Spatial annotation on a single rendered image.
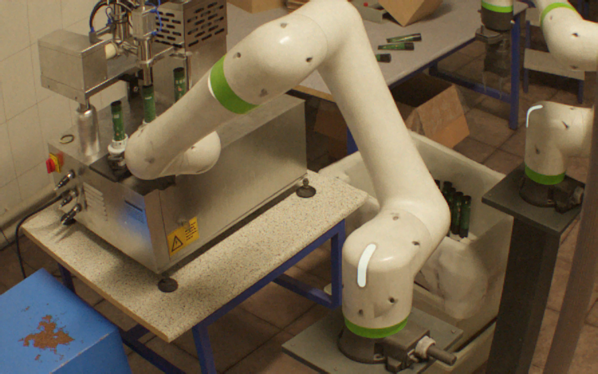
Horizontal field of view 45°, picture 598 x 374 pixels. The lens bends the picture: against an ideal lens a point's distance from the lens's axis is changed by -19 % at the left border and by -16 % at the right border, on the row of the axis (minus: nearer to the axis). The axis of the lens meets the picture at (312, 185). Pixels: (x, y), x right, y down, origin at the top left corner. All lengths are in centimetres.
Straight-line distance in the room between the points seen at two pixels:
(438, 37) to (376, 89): 199
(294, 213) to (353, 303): 83
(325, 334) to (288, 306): 152
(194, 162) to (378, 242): 46
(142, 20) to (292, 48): 67
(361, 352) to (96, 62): 97
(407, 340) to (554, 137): 68
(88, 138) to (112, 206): 19
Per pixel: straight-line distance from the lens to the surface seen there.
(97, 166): 204
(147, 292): 205
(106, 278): 212
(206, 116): 148
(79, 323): 223
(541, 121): 194
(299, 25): 138
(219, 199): 211
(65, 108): 374
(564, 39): 160
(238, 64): 138
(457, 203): 266
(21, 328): 227
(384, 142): 152
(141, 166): 165
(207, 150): 173
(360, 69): 149
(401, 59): 322
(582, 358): 296
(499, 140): 427
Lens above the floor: 201
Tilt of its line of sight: 32 degrees down
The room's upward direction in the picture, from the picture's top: 2 degrees counter-clockwise
